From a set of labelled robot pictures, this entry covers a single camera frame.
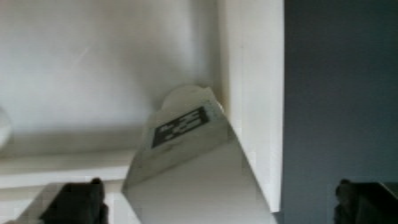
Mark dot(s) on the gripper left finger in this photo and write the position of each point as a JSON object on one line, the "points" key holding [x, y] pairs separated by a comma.
{"points": [[69, 204]]}

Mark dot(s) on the white square table top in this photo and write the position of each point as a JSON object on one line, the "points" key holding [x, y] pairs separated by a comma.
{"points": [[97, 56]]}

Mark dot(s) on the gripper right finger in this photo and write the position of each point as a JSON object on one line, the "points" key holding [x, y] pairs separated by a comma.
{"points": [[367, 203]]}

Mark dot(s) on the white table leg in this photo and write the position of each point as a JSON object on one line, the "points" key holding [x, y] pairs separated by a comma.
{"points": [[191, 185]]}

